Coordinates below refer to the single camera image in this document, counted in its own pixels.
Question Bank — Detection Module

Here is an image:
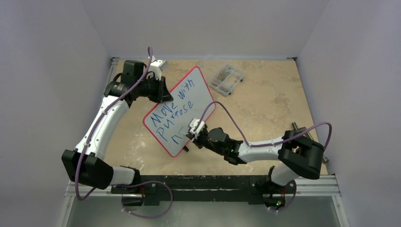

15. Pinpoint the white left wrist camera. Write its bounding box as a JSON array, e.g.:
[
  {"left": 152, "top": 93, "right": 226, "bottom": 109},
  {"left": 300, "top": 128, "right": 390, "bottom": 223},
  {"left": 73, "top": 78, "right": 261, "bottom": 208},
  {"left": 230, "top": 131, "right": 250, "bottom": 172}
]
[{"left": 148, "top": 55, "right": 169, "bottom": 80}]

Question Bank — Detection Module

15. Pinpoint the black table clamp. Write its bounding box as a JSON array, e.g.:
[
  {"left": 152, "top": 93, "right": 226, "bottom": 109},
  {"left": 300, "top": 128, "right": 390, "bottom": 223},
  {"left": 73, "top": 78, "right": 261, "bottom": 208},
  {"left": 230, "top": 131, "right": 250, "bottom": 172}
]
[{"left": 291, "top": 122, "right": 329, "bottom": 164}]

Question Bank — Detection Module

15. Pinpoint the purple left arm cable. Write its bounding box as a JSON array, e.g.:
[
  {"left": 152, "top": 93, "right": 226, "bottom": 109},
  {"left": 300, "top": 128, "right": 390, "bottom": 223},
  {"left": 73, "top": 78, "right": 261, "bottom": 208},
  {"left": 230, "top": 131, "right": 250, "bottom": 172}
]
[{"left": 74, "top": 47, "right": 173, "bottom": 219}]

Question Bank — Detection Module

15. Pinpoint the aluminium front frame rail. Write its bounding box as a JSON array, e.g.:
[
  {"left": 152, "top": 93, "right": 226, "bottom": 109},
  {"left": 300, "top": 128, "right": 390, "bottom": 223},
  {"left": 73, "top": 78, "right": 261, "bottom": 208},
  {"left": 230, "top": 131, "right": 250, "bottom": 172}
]
[{"left": 64, "top": 175, "right": 341, "bottom": 197}]

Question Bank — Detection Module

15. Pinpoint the clear plastic screw box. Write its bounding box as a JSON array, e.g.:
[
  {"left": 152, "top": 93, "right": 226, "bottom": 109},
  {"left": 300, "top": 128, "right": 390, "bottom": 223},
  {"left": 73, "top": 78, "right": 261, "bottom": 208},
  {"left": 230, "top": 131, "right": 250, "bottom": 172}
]
[{"left": 208, "top": 63, "right": 246, "bottom": 97}]

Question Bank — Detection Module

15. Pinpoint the red framed whiteboard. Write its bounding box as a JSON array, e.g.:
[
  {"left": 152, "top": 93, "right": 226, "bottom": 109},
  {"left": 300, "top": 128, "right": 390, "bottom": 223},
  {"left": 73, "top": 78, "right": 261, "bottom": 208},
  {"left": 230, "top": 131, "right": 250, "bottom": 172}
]
[{"left": 142, "top": 66, "right": 214, "bottom": 157}]

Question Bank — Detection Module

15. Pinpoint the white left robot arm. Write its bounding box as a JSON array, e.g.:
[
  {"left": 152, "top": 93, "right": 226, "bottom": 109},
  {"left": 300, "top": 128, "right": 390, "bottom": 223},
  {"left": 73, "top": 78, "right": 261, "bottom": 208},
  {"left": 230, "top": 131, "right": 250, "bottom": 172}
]
[{"left": 61, "top": 57, "right": 173, "bottom": 193}]

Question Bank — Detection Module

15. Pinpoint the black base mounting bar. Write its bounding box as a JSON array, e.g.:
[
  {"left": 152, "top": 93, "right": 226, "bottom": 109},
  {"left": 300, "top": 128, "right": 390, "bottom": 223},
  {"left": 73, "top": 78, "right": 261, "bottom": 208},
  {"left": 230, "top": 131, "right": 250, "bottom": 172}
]
[{"left": 111, "top": 175, "right": 296, "bottom": 206}]

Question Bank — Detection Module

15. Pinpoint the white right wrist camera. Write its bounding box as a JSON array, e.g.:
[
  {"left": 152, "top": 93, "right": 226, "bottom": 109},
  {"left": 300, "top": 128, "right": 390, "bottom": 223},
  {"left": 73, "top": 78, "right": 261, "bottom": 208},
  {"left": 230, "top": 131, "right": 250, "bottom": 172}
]
[{"left": 188, "top": 118, "right": 206, "bottom": 139}]

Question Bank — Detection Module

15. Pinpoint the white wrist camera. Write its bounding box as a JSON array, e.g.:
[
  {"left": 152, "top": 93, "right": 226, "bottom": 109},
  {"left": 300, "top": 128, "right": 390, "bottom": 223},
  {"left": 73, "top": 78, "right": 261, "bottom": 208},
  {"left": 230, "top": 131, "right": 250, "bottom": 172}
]
[
  {"left": 188, "top": 118, "right": 206, "bottom": 139},
  {"left": 148, "top": 55, "right": 169, "bottom": 80}
]

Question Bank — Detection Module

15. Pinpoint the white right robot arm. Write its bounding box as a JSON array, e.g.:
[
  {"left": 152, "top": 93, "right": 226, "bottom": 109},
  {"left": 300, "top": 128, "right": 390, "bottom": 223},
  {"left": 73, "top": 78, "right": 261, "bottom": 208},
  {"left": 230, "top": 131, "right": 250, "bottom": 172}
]
[{"left": 185, "top": 128, "right": 324, "bottom": 192}]

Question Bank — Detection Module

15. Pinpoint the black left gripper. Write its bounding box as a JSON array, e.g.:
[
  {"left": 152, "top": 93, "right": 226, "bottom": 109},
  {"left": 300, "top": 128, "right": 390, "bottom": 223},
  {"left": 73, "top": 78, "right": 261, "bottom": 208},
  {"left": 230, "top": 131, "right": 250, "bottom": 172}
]
[{"left": 136, "top": 74, "right": 173, "bottom": 103}]

